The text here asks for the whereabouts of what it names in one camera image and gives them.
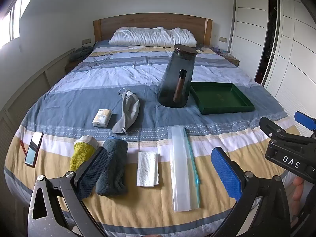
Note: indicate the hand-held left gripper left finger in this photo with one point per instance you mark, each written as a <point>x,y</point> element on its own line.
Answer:
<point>92,175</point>

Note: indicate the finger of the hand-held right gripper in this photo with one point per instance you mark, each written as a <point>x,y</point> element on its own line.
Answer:
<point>305,121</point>
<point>274,130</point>

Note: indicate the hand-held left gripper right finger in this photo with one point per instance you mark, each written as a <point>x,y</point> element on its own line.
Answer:
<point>226,175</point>

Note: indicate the blue-grey towel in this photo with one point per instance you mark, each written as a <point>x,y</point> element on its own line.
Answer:
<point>113,167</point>

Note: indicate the yellow towel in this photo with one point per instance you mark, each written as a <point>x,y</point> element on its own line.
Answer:
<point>80,153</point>

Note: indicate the clear zip bag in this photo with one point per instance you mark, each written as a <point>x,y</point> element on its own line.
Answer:
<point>181,167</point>

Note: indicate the white cloth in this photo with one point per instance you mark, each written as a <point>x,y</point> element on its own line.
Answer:
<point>147,169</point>

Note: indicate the white tissue packet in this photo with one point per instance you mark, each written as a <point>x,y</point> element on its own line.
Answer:
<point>101,118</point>

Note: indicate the green tray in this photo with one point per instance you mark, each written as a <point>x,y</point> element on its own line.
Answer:
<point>219,98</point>

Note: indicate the light grey cloth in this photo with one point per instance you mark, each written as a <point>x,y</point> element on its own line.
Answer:
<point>129,108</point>

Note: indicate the person's right hand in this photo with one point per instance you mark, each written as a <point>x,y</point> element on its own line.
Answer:
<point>298,188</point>

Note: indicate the smartphone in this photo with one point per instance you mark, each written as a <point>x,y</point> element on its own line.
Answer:
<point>34,149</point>

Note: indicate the white wardrobe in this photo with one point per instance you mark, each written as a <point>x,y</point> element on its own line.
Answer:
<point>291,54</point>

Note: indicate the wooden nightstand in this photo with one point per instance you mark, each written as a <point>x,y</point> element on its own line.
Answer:
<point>233,60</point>

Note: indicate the bed with striped quilt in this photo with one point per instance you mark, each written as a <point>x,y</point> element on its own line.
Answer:
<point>153,118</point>

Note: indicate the purple clutter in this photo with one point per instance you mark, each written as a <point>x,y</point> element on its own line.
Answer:
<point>221,50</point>

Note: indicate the smoked glass pitcher wooden lid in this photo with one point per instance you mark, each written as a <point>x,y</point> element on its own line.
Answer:
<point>176,64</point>

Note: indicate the dark crumpled cloth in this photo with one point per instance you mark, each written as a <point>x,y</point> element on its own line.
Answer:
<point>80,53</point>

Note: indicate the white pillow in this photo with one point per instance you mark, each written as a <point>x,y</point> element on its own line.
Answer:
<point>153,36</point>

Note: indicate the wooden headboard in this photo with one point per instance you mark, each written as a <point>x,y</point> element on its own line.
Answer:
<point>148,21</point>

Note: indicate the window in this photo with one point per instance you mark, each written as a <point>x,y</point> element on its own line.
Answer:
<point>14,22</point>

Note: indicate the wall socket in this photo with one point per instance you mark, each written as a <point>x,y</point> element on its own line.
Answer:
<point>86,41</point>
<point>223,39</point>

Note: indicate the beige low wall cabinet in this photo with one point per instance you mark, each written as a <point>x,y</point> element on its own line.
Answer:
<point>29,84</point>

